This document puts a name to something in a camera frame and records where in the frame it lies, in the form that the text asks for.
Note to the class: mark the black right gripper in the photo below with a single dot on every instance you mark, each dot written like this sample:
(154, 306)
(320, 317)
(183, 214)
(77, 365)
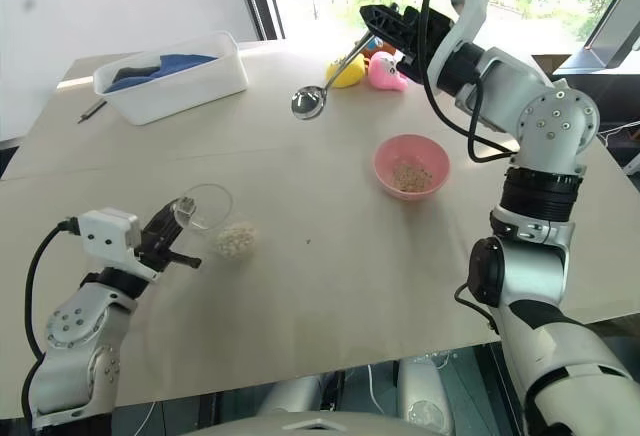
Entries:
(425, 36)

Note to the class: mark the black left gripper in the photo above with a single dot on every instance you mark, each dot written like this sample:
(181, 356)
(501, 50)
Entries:
(157, 241)

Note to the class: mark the metal spoon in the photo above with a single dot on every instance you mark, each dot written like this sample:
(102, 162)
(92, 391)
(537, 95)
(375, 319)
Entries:
(307, 102)

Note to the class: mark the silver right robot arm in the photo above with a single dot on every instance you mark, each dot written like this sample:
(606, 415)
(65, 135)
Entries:
(540, 266)

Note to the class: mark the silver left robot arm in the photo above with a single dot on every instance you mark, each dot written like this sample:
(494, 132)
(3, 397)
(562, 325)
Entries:
(75, 336)

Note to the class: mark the pink bowl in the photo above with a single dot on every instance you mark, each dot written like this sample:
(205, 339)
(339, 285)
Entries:
(387, 156)

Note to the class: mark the oatmeal in pink bowl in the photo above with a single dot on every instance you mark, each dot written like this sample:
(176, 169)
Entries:
(412, 177)

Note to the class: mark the orange toy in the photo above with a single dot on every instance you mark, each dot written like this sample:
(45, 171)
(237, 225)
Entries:
(380, 46)

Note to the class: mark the pink plush toy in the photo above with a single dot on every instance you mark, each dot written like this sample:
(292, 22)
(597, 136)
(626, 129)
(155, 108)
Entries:
(385, 73)

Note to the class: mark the yellow plush toy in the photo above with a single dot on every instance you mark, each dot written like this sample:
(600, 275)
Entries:
(350, 73)

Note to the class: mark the white plastic bin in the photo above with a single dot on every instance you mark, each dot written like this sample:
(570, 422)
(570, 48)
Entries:
(165, 96)

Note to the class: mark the dark pen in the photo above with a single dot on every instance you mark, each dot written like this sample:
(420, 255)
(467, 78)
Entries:
(90, 112)

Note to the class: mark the brown cardboard box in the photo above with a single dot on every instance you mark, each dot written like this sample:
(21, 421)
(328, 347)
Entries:
(547, 63)

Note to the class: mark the blue cloth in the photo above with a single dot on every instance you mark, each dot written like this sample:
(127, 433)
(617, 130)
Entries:
(180, 63)

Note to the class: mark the silver rounded robot leg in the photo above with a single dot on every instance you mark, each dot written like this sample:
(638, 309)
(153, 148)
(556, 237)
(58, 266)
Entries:
(425, 391)
(295, 393)

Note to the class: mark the grey robot torso edge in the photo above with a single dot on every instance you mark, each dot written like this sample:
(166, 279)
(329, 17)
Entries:
(310, 425)

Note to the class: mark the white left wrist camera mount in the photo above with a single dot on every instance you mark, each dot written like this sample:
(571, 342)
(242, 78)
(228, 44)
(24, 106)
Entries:
(107, 233)

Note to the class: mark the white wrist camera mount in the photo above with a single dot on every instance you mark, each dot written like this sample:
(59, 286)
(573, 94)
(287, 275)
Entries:
(470, 16)
(107, 233)

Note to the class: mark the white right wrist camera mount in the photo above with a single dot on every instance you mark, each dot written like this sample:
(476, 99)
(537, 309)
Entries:
(470, 16)

